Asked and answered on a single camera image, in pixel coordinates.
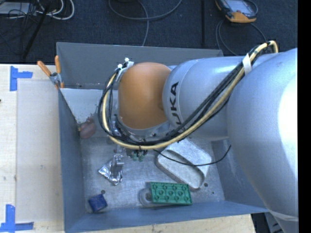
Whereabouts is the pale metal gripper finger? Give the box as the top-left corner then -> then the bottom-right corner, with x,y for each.
110,159 -> 117,180
114,154 -> 125,179

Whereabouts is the crumpled silver foil wrapper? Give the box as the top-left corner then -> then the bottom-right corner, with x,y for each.
98,159 -> 124,186

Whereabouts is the grey metal bin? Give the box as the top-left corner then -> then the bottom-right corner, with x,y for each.
56,42 -> 270,233

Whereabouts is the dark blue cube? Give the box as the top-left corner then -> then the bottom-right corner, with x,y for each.
87,193 -> 108,214

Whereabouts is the green studded flat block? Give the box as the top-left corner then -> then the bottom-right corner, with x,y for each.
148,181 -> 193,206

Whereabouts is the pale grey oblong tray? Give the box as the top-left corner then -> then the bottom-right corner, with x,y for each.
154,138 -> 213,192

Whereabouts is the clear plastic ring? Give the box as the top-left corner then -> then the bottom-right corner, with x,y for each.
138,188 -> 156,207

